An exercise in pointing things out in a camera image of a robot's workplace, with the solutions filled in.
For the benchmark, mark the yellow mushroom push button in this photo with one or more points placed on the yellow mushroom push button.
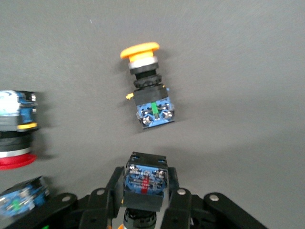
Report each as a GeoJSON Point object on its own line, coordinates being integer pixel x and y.
{"type": "Point", "coordinates": [150, 95]}
{"type": "Point", "coordinates": [143, 200]}

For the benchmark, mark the red mushroom push button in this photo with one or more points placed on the red mushroom push button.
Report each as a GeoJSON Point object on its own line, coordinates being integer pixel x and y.
{"type": "Point", "coordinates": [21, 198]}
{"type": "Point", "coordinates": [14, 133]}

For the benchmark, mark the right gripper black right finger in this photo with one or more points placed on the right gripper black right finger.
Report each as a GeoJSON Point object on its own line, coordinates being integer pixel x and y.
{"type": "Point", "coordinates": [181, 207]}

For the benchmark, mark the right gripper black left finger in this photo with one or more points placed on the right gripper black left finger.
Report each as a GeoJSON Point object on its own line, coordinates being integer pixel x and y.
{"type": "Point", "coordinates": [95, 210]}

